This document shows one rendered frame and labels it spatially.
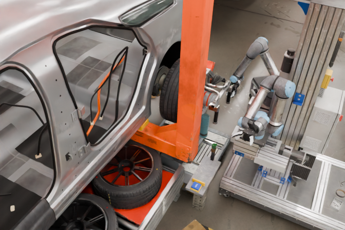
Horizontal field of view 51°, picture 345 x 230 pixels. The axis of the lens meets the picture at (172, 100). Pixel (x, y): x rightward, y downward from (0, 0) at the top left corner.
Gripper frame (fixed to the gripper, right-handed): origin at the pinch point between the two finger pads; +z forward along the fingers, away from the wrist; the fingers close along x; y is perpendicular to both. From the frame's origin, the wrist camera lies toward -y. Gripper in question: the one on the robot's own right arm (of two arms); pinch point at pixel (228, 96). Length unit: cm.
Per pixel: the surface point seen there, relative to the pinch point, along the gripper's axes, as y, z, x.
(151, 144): -25, 73, -47
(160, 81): 7, 19, -67
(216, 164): -38, 55, 13
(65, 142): 48, 160, -61
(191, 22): 109, 73, -14
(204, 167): -38, 64, 5
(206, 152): -82, 7, -14
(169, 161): -64, 53, -37
